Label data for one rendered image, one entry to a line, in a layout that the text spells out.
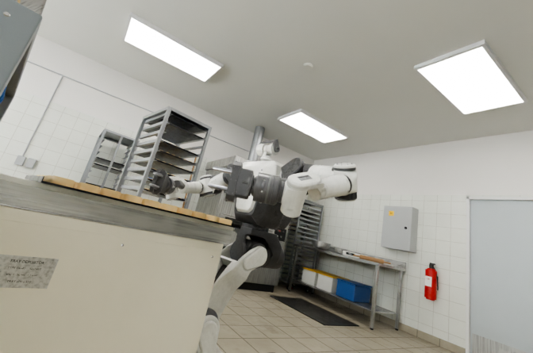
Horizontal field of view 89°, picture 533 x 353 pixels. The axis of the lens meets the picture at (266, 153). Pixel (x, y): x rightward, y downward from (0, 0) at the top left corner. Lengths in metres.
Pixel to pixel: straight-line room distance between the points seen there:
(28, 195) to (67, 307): 0.28
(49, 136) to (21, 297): 4.42
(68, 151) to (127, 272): 4.34
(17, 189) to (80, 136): 4.38
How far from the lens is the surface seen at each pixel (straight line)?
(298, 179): 0.80
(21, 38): 0.66
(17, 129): 5.24
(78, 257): 0.85
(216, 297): 1.24
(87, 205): 0.84
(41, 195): 0.82
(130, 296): 0.92
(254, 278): 5.04
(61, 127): 5.21
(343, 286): 5.11
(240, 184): 0.81
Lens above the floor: 0.90
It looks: 17 degrees up
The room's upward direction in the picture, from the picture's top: 13 degrees clockwise
